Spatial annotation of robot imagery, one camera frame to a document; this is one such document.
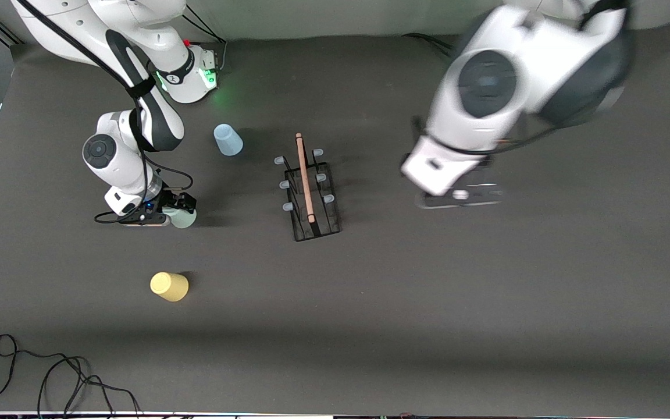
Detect pale green plastic cup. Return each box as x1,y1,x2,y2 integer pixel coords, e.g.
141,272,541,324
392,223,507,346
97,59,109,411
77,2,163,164
167,208,198,229

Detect yellow plastic cup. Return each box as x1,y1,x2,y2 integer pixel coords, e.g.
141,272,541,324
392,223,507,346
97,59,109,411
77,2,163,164
149,272,190,303

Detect black wire cup holder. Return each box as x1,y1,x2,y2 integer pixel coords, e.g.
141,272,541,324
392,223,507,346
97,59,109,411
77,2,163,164
274,133,343,243

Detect light blue plastic cup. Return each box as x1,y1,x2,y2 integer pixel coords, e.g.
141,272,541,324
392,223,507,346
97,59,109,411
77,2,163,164
213,123,244,157

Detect black right base cables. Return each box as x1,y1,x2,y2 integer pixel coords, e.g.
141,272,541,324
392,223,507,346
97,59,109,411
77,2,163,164
181,6,229,75

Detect black base cables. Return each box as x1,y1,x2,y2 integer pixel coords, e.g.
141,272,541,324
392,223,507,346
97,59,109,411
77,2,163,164
402,33,458,59
181,6,229,75

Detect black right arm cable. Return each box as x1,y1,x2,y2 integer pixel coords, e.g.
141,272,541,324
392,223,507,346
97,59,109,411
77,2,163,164
31,0,195,225

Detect black left base cables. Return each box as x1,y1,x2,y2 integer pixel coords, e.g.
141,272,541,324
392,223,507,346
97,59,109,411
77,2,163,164
402,33,458,59

